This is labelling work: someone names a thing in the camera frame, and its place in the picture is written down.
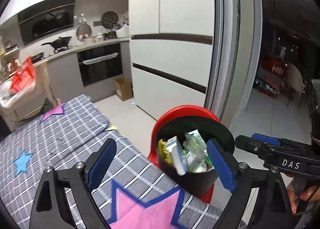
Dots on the black built-in oven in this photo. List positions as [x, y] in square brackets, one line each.
[100, 71]

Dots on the grey checked star-print cloth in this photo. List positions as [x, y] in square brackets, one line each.
[75, 131]

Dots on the white and blue box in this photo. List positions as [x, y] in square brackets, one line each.
[176, 156]

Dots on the red printed box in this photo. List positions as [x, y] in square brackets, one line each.
[275, 68]

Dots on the white refrigerator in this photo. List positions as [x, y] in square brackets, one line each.
[175, 6]

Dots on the clear plastic wrapper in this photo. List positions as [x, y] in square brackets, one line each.
[193, 141]

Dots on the beige chair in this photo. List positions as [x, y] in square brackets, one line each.
[295, 76]

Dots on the beige trolley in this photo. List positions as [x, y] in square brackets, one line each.
[25, 108]

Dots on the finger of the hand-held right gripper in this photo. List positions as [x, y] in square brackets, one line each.
[250, 145]
[265, 137]

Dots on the black trash bin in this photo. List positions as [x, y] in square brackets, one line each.
[190, 184]

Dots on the round metal steamer rack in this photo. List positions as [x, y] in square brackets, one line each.
[84, 31]

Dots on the red plastic stool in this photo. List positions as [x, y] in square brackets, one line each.
[185, 112]

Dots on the person's right hand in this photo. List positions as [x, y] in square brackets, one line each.
[307, 194]

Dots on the black wok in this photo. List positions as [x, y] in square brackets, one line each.
[61, 41]

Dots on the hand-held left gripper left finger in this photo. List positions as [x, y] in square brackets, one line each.
[102, 158]

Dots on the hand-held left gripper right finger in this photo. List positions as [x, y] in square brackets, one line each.
[222, 164]

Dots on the gas stove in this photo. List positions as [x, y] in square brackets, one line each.
[60, 49]

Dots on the white plastic bag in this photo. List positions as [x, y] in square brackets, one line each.
[6, 91]

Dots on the red plastic basket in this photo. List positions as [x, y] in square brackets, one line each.
[23, 78]

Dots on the black range hood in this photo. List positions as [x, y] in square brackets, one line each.
[50, 21]

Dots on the cardboard box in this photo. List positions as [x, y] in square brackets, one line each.
[123, 88]

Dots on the gold foil bag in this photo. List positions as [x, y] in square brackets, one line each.
[163, 150]

